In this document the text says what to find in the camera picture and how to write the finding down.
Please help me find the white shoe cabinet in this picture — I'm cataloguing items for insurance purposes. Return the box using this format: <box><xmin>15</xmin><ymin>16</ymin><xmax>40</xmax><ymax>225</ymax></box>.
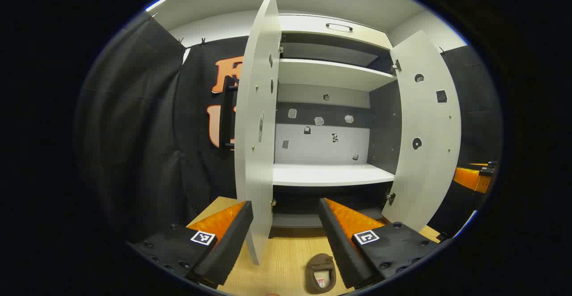
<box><xmin>270</xmin><ymin>13</ymin><xmax>398</xmax><ymax>229</ymax></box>

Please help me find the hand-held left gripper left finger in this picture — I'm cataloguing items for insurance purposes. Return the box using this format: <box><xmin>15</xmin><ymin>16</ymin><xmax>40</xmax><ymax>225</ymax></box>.
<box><xmin>127</xmin><ymin>200</ymin><xmax>254</xmax><ymax>290</ymax></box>

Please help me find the white cabinet door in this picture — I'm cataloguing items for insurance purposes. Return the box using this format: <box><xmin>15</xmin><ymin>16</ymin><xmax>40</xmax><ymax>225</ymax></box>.
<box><xmin>235</xmin><ymin>0</ymin><xmax>283</xmax><ymax>265</ymax></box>
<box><xmin>382</xmin><ymin>30</ymin><xmax>462</xmax><ymax>233</ymax></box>

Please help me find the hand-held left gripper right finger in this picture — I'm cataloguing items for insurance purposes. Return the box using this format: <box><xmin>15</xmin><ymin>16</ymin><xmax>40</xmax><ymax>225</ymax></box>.
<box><xmin>318</xmin><ymin>198</ymin><xmax>441</xmax><ymax>290</ymax></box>

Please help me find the brown fuzzy shoe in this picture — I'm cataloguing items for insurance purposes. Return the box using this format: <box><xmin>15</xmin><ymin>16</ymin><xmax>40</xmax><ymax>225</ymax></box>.
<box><xmin>306</xmin><ymin>254</ymin><xmax>337</xmax><ymax>295</ymax></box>

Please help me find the black backdrop cloth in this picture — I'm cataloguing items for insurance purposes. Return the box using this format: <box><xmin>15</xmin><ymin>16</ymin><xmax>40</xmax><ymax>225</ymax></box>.
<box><xmin>76</xmin><ymin>12</ymin><xmax>248</xmax><ymax>243</ymax></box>
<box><xmin>427</xmin><ymin>46</ymin><xmax>505</xmax><ymax>241</ymax></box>

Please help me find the black left door handle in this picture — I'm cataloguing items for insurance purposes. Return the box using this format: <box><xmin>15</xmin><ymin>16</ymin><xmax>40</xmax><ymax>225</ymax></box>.
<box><xmin>219</xmin><ymin>85</ymin><xmax>238</xmax><ymax>150</ymax></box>

